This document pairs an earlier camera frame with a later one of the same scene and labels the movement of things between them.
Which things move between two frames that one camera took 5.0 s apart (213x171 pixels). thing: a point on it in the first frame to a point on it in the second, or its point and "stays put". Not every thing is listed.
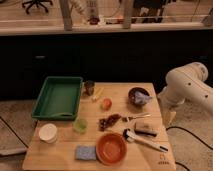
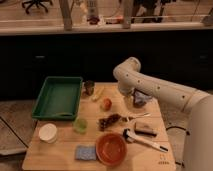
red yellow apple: (106, 104) stays put
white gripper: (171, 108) to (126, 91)
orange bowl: (111, 149) stays put
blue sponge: (85, 152) stays put
